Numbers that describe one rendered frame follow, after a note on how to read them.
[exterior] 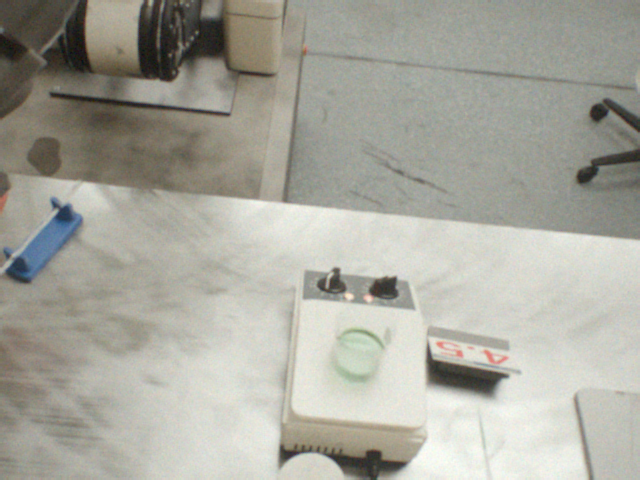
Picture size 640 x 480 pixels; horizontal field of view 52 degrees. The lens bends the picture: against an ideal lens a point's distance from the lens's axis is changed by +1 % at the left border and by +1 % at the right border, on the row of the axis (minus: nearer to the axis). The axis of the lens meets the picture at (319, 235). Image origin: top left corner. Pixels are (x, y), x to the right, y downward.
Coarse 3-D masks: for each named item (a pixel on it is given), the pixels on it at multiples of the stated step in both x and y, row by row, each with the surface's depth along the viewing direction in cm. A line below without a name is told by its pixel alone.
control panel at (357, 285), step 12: (312, 276) 72; (324, 276) 72; (348, 276) 73; (360, 276) 73; (312, 288) 69; (348, 288) 70; (360, 288) 70; (396, 288) 71; (408, 288) 72; (324, 300) 67; (336, 300) 67; (384, 300) 68; (396, 300) 69; (408, 300) 69
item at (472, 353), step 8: (440, 344) 70; (448, 344) 71; (456, 344) 71; (440, 352) 68; (448, 352) 68; (456, 352) 69; (464, 352) 69; (472, 352) 70; (480, 352) 70; (488, 352) 71; (496, 352) 71; (472, 360) 67; (480, 360) 68; (488, 360) 68; (496, 360) 69; (504, 360) 69
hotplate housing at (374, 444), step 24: (288, 360) 64; (288, 384) 61; (288, 408) 59; (288, 432) 59; (312, 432) 58; (336, 432) 58; (360, 432) 58; (384, 432) 58; (408, 432) 58; (360, 456) 62; (384, 456) 62; (408, 456) 61
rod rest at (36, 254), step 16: (64, 208) 75; (48, 224) 76; (64, 224) 76; (32, 240) 75; (48, 240) 75; (64, 240) 76; (32, 256) 73; (48, 256) 74; (16, 272) 72; (32, 272) 72
